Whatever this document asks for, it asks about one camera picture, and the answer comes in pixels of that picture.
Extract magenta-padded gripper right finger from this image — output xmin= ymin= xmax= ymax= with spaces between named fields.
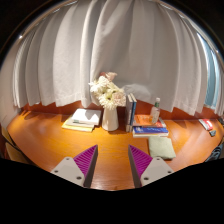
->
xmin=127 ymin=144 xmax=175 ymax=189

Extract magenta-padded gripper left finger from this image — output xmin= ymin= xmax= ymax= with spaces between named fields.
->
xmin=50 ymin=144 xmax=99 ymax=189

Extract pale green towel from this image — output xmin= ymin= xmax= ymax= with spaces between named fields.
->
xmin=147 ymin=135 xmax=177 ymax=160

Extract flat white book under stack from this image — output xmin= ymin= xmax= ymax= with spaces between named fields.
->
xmin=132 ymin=132 xmax=170 ymax=139

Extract flat blue book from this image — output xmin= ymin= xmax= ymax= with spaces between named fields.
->
xmin=132 ymin=125 xmax=170 ymax=136

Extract flat yellow book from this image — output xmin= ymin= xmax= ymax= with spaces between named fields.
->
xmin=61 ymin=117 xmax=96 ymax=133

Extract flat orange book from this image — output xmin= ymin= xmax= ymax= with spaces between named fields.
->
xmin=133 ymin=114 xmax=167 ymax=129

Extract clear plastic drink bottle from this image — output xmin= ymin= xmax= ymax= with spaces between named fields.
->
xmin=149 ymin=97 xmax=161 ymax=125

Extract thick white book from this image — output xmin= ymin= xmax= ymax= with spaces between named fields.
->
xmin=70 ymin=108 xmax=102 ymax=127

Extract upright blue book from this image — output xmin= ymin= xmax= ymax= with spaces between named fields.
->
xmin=129 ymin=93 xmax=138 ymax=132

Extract upright grey book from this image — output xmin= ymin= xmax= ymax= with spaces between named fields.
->
xmin=125 ymin=93 xmax=134 ymax=133

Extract white ceramic vase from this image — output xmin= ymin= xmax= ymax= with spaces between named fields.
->
xmin=101 ymin=105 xmax=120 ymax=132

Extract red booklet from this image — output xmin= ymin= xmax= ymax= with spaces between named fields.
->
xmin=198 ymin=118 xmax=214 ymax=132

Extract white and pink flower bouquet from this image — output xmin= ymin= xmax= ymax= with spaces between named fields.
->
xmin=88 ymin=71 xmax=127 ymax=111

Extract window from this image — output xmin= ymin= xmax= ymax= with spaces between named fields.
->
xmin=203 ymin=36 xmax=223 ymax=111

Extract white curtain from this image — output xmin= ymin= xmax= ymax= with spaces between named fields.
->
xmin=0 ymin=0 xmax=218 ymax=116

